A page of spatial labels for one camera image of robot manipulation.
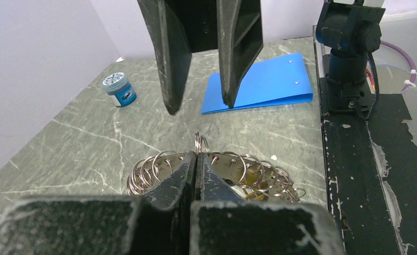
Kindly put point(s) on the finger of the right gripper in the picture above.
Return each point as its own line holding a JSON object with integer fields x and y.
{"x": 171, "y": 48}
{"x": 240, "y": 40}

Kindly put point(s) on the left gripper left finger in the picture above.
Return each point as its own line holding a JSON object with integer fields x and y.
{"x": 156, "y": 222}

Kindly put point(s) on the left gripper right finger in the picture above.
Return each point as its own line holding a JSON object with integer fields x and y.
{"x": 222, "y": 222}

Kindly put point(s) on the yellow key tag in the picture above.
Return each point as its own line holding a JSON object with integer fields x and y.
{"x": 256, "y": 196}

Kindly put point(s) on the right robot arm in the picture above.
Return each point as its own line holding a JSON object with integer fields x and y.
{"x": 351, "y": 30}

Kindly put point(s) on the blue small jar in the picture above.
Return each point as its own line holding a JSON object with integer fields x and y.
{"x": 119, "y": 88}

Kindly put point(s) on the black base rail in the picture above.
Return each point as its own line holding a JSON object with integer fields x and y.
{"x": 371, "y": 167}

